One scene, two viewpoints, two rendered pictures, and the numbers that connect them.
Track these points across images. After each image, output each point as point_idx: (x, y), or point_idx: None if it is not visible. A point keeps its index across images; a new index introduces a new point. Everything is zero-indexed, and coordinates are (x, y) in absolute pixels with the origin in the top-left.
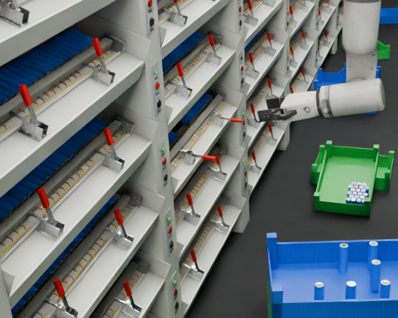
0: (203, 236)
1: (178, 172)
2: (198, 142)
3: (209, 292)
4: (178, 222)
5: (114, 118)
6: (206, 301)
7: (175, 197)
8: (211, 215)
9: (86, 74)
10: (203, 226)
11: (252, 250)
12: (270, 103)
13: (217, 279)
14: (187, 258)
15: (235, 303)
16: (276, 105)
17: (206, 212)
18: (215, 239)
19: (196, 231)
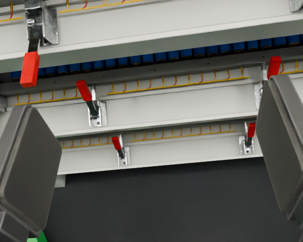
0: (206, 129)
1: None
2: (149, 8)
3: (159, 175)
4: (69, 101)
5: None
6: (140, 179)
7: None
8: (253, 120)
9: None
10: (214, 121)
11: (272, 195)
12: (268, 127)
13: (187, 174)
14: (146, 132)
15: (148, 214)
16: (276, 175)
17: (140, 126)
18: (216, 147)
19: (83, 133)
